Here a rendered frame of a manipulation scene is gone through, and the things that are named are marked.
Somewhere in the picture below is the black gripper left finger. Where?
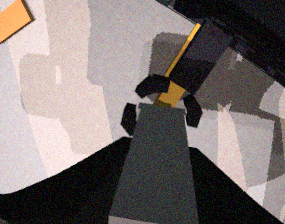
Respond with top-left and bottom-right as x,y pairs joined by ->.
0,136 -> 131,224

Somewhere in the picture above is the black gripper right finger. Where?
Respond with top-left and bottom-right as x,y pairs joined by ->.
189,147 -> 283,224

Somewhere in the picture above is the small orange block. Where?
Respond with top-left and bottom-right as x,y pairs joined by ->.
0,0 -> 36,44

